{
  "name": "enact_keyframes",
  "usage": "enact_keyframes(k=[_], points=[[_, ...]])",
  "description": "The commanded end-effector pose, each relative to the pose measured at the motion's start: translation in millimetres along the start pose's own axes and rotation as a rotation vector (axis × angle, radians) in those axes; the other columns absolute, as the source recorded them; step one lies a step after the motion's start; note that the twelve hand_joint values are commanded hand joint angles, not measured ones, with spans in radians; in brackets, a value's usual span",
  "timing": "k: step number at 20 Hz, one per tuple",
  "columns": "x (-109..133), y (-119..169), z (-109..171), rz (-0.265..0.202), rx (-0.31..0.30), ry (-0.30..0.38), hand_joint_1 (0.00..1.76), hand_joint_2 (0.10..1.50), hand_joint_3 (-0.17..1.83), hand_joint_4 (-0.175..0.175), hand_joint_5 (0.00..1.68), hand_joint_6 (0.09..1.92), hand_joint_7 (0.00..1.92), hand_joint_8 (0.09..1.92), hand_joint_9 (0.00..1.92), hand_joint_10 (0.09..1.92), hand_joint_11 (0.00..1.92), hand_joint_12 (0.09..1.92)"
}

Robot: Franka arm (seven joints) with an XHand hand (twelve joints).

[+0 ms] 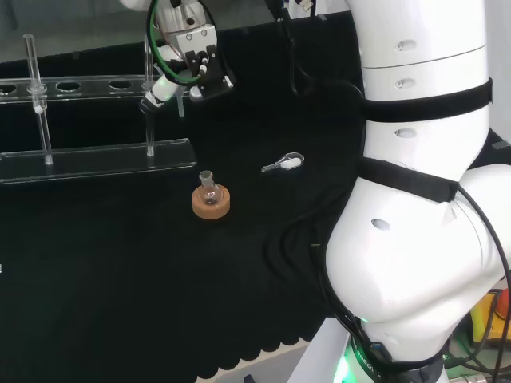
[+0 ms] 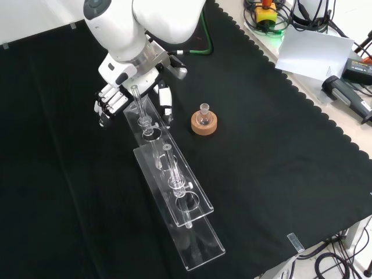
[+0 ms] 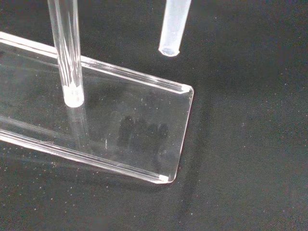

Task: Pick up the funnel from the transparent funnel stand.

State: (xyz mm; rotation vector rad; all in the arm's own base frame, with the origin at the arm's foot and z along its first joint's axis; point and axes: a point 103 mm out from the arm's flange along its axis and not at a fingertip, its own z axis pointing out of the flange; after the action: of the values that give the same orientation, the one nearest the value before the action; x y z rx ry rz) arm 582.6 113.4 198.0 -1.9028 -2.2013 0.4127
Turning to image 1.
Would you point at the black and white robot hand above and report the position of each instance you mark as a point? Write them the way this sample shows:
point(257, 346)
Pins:
point(161, 91)

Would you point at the clear funnel stand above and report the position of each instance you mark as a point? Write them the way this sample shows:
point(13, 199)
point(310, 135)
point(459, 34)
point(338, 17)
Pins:
point(100, 161)

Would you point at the glass weighing funnel with powder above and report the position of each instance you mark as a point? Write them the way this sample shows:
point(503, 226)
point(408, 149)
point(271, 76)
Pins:
point(291, 163)

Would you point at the small round-bottom glass flask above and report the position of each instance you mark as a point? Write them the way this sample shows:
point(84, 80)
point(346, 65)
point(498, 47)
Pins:
point(208, 194)

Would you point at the black bench cloth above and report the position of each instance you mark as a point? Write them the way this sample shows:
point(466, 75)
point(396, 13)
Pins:
point(120, 279)

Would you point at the yellow stop button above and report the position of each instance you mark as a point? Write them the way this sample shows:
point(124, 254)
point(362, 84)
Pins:
point(485, 319)

